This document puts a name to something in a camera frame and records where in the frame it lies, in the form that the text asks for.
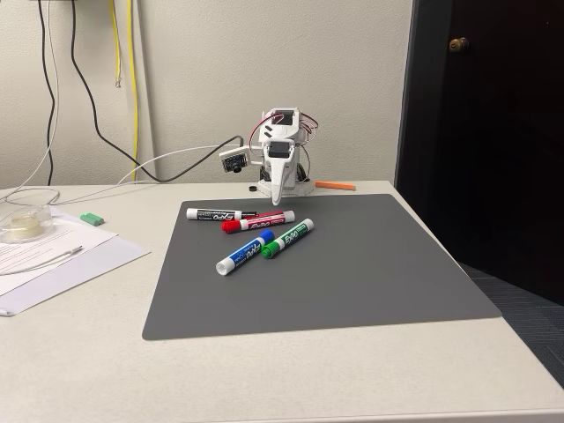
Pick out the black cable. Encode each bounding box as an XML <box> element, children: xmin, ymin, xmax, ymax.
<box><xmin>70</xmin><ymin>0</ymin><xmax>244</xmax><ymax>183</ymax></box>
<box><xmin>37</xmin><ymin>0</ymin><xmax>59</xmax><ymax>187</ymax></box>

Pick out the small black camera module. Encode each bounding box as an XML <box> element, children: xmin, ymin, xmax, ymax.
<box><xmin>219</xmin><ymin>146</ymin><xmax>249</xmax><ymax>174</ymax></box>

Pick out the dark grey mat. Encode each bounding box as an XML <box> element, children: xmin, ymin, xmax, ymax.
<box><xmin>141</xmin><ymin>193</ymin><xmax>503</xmax><ymax>341</ymax></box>

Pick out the blue dry erase marker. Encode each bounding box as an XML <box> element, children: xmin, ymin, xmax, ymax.
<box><xmin>215</xmin><ymin>228</ymin><xmax>276</xmax><ymax>278</ymax></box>

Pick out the green dry erase marker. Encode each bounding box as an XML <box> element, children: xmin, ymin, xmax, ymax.
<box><xmin>261</xmin><ymin>218</ymin><xmax>315</xmax><ymax>260</ymax></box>

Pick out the red dry erase marker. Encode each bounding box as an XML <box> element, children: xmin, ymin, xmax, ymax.
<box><xmin>220</xmin><ymin>210</ymin><xmax>296</xmax><ymax>235</ymax></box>

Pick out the thin white cable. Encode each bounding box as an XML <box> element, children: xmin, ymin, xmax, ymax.
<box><xmin>0</xmin><ymin>145</ymin><xmax>241</xmax><ymax>208</ymax></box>

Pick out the white cable with plug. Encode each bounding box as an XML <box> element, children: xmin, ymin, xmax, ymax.
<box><xmin>0</xmin><ymin>245</ymin><xmax>84</xmax><ymax>277</ymax></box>

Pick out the dark door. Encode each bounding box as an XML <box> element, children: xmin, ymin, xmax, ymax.
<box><xmin>394</xmin><ymin>0</ymin><xmax>564</xmax><ymax>308</ymax></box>

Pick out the yellow cable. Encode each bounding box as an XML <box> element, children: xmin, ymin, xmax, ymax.
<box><xmin>127</xmin><ymin>0</ymin><xmax>140</xmax><ymax>182</ymax></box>
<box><xmin>108</xmin><ymin>0</ymin><xmax>123</xmax><ymax>88</ymax></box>

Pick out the black dry erase marker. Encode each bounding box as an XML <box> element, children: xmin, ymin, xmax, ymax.
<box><xmin>186</xmin><ymin>207</ymin><xmax>257</xmax><ymax>223</ymax></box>

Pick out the clear tape dispenser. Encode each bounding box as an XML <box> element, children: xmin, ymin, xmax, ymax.
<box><xmin>0</xmin><ymin>203</ymin><xmax>56</xmax><ymax>243</ymax></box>

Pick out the printed white paper sheet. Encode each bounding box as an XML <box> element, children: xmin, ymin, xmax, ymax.
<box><xmin>0</xmin><ymin>206</ymin><xmax>120</xmax><ymax>297</ymax></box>

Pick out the blank white paper sheet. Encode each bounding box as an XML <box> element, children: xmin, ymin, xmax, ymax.
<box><xmin>0</xmin><ymin>235</ymin><xmax>152</xmax><ymax>317</ymax></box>

